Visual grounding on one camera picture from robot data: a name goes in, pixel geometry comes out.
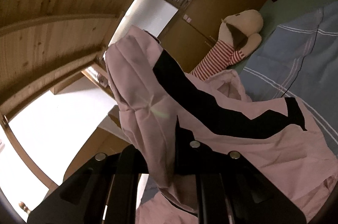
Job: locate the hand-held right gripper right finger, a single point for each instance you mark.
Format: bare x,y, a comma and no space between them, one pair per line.
208,163

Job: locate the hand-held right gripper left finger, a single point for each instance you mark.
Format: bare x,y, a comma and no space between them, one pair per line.
132,160

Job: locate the pink coat with black stripes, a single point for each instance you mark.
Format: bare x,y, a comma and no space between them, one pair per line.
237,173

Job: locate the plush doll with striped shirt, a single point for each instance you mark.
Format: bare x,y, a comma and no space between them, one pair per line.
219,55

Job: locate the blue checked blanket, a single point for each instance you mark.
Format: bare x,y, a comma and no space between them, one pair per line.
290,60

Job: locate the brown wooden wall cabinet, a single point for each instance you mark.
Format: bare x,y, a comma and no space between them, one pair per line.
211,2

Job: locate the wooden bunk bed frame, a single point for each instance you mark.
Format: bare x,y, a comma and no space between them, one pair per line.
52,2

